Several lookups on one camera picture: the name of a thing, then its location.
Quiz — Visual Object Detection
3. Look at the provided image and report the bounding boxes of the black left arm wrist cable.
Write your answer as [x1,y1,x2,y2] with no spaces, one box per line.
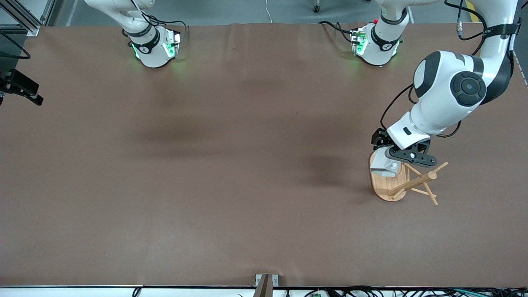
[379,0,521,139]

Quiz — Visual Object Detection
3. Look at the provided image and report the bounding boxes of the grey metal mount bracket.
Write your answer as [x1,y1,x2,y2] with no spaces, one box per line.
[254,273,279,297]

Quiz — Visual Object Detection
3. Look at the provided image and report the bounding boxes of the black arm wrist cable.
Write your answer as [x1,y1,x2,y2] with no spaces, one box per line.
[0,31,32,61]
[379,0,521,139]

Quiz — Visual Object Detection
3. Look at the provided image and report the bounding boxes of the black right arm base cable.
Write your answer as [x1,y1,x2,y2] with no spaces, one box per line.
[146,16,189,31]

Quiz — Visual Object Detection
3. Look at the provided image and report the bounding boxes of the black arm base cable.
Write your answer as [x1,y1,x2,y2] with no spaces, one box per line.
[318,20,359,45]
[146,16,189,31]

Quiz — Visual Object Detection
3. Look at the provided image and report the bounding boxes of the brown table cover sheet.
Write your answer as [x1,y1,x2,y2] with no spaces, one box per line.
[0,23,528,288]

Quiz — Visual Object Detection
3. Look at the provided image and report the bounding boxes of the wooden cup rack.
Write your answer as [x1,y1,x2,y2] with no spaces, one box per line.
[368,148,449,206]

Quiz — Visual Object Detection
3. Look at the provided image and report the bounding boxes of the white faceted cup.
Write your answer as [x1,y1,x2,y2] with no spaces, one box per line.
[370,148,401,178]

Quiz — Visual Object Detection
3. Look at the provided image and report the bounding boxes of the black left arm base cable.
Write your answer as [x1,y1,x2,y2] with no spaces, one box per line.
[318,20,359,45]

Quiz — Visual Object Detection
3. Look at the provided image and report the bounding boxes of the black right arm wrist cable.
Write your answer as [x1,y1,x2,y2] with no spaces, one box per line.
[0,31,32,61]

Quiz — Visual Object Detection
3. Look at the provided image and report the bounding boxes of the aluminium frame extrusion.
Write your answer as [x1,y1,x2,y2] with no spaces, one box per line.
[0,0,40,37]

